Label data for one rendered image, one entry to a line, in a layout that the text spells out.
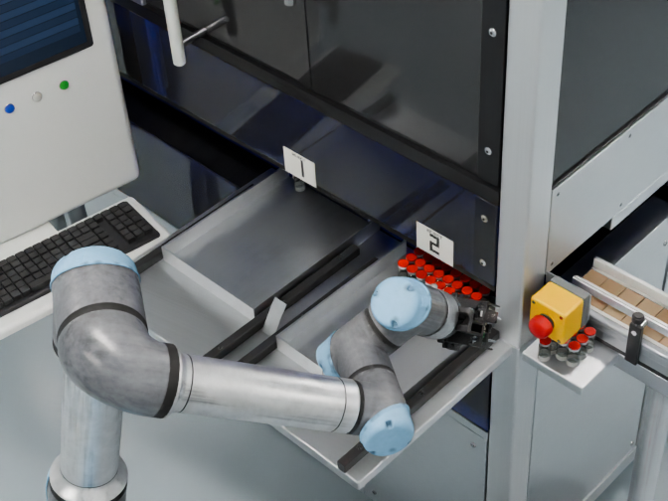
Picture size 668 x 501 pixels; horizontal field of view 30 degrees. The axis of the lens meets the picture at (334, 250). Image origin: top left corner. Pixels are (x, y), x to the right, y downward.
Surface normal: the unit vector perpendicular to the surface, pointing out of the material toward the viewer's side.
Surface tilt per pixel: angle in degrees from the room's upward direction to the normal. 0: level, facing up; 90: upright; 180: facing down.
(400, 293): 44
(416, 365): 0
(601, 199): 90
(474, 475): 90
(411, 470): 90
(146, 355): 34
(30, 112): 90
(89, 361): 53
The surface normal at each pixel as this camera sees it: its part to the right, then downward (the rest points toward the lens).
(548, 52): 0.72, 0.44
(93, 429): 0.20, 0.65
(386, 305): -0.48, -0.17
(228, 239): -0.05, -0.74
